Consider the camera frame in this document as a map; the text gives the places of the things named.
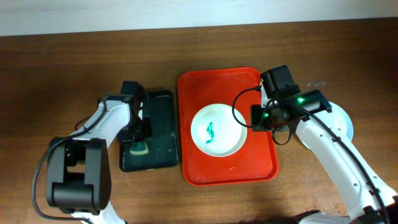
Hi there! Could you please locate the green yellow sponge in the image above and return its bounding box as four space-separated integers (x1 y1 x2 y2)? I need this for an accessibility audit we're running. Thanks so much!
129 141 149 156

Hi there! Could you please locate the light blue plate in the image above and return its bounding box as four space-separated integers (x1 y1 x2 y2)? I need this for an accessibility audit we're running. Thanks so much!
296 103 353 153

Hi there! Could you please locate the white plate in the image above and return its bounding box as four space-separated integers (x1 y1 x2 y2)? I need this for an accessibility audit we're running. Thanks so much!
190 103 248 157

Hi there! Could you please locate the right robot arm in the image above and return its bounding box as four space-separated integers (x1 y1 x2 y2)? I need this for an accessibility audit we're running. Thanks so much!
251 65 397 223

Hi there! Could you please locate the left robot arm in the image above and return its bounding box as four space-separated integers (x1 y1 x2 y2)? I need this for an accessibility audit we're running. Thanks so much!
45 81 144 223

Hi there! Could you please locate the black plastic tray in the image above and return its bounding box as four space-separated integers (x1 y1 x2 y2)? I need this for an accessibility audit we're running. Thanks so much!
119 90 178 172

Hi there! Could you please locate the red plastic tray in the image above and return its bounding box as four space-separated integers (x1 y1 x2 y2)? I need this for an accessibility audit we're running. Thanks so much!
178 67 279 187

